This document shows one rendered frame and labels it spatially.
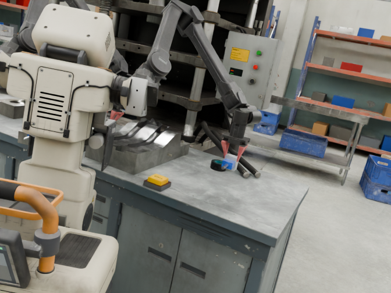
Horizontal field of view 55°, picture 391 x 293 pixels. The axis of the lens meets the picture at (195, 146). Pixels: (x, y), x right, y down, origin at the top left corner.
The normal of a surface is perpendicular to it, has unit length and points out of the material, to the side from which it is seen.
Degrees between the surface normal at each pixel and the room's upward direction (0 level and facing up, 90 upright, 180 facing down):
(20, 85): 82
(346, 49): 90
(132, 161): 90
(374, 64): 90
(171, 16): 45
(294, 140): 92
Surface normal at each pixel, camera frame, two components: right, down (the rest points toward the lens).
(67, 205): -0.02, 0.11
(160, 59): 0.62, -0.41
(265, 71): -0.43, 0.15
